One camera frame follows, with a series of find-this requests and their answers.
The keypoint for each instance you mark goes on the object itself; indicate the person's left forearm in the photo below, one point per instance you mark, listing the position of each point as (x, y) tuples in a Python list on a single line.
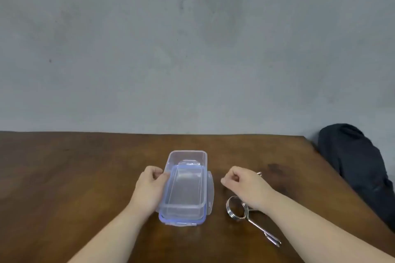
[(114, 236)]

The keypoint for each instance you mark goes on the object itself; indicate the clear blue-rimmed lid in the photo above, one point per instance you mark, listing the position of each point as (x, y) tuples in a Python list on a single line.
[(211, 193)]

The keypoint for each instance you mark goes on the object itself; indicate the person's right forearm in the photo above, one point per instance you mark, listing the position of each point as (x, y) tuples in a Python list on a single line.
[(308, 230)]

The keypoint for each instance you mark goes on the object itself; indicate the person's left hand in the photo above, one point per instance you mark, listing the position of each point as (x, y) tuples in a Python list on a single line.
[(148, 187)]

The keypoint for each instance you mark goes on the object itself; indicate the person's right hand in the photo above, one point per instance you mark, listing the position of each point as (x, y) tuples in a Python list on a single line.
[(248, 187)]

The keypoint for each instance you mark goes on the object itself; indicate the black bag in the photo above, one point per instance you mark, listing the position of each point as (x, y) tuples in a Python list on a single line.
[(355, 161)]

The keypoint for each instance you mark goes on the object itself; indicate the clear plastic container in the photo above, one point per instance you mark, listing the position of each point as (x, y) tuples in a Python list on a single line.
[(186, 156)]

